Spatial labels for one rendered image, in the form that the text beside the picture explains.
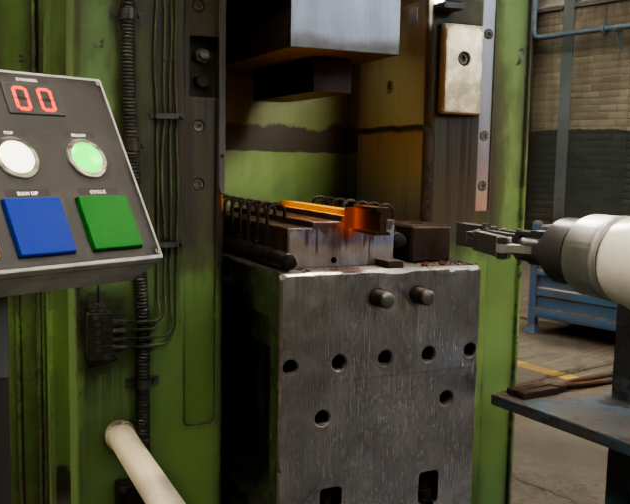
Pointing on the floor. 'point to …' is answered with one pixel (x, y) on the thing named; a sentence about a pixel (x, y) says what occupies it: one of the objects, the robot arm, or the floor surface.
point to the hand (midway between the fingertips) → (476, 236)
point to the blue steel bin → (564, 302)
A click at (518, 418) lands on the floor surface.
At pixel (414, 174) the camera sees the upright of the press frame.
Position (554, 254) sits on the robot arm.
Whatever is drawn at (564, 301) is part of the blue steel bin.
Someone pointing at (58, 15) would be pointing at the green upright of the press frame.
